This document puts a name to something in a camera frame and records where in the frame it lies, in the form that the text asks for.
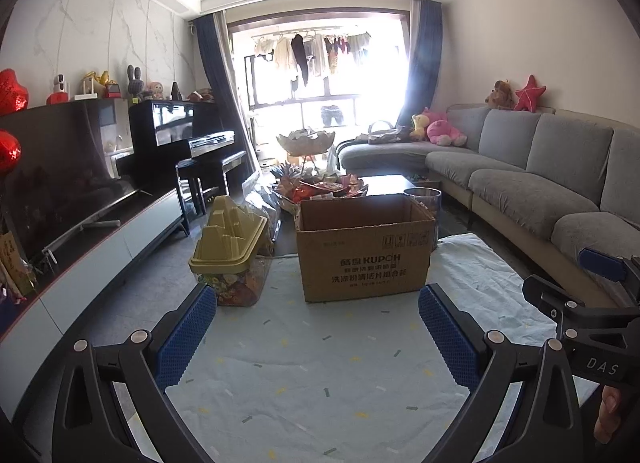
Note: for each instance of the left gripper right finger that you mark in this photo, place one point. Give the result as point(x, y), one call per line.
point(544, 425)

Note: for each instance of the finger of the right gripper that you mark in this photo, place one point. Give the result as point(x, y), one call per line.
point(547, 298)
point(606, 266)

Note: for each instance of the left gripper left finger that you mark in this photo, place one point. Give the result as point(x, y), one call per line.
point(89, 425)

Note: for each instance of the clear canister brown snacks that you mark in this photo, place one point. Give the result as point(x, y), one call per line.
point(430, 198)

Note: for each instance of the right hand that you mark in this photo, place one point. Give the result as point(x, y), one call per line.
point(618, 413)

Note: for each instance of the grey curved sofa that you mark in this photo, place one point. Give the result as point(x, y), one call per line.
point(552, 183)

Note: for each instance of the white tv cabinet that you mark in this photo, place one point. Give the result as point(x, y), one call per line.
point(33, 336)

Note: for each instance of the red star pillow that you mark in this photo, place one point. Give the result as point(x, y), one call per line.
point(529, 95)

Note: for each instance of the pink plush toy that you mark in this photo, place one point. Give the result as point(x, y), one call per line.
point(440, 131)

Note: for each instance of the brown cardboard box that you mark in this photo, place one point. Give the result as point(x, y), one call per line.
point(363, 247)

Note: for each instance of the brown plush lion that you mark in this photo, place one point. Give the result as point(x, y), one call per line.
point(501, 96)

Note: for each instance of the yellow plush toy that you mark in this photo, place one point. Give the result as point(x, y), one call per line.
point(420, 123)

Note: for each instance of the clear jar yellow lid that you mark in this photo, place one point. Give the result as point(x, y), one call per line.
point(232, 254)

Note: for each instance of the black television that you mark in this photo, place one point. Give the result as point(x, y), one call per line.
point(66, 174)

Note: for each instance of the black piano bench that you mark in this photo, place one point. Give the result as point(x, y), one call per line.
point(202, 178)

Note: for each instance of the white tiered snack stand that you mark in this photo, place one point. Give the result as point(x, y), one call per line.
point(310, 171)

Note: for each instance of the red heart balloon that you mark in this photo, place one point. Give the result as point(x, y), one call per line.
point(14, 97)
point(10, 152)

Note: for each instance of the clear plastic snack bag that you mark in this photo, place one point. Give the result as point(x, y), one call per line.
point(264, 201)

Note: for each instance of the black upright piano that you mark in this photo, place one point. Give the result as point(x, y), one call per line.
point(164, 132)

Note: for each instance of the blue right curtain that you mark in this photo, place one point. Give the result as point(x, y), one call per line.
point(426, 39)

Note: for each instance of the blue curtain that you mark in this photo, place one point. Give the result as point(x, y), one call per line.
point(215, 51)
point(426, 39)

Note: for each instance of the grey rabbit figurine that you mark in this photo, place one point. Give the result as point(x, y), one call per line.
point(135, 83)

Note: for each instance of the blue left curtain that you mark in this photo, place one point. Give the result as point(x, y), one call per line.
point(215, 51)

